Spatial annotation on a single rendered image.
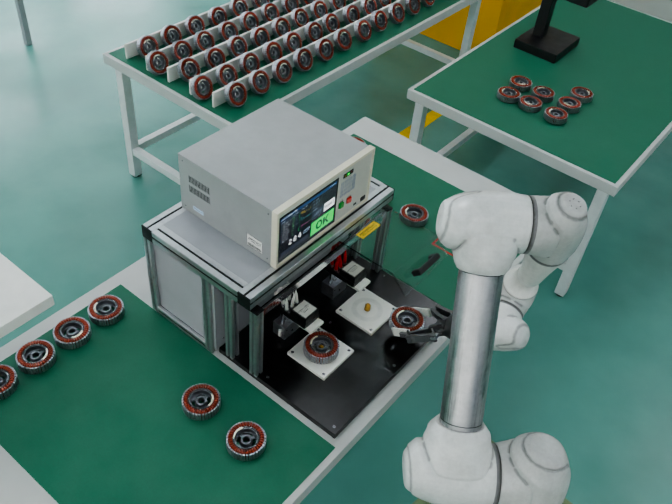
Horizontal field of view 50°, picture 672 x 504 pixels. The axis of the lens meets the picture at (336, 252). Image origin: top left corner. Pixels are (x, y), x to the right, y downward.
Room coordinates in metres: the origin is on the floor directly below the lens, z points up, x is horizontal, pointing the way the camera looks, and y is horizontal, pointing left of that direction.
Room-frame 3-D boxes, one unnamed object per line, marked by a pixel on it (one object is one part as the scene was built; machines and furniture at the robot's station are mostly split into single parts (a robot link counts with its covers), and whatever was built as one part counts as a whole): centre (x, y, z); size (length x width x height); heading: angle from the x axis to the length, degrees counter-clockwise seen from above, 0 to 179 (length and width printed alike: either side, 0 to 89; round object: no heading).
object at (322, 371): (1.45, 0.01, 0.78); 0.15 x 0.15 x 0.01; 56
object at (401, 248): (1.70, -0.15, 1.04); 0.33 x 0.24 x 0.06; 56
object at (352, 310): (1.65, -0.13, 0.78); 0.15 x 0.15 x 0.01; 56
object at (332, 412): (1.56, -0.04, 0.76); 0.64 x 0.47 x 0.02; 146
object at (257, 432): (1.11, 0.19, 0.77); 0.11 x 0.11 x 0.04
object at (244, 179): (1.74, 0.20, 1.22); 0.44 x 0.39 x 0.20; 146
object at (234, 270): (1.73, 0.21, 1.09); 0.68 x 0.44 x 0.05; 146
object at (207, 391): (1.22, 0.34, 0.77); 0.11 x 0.11 x 0.04
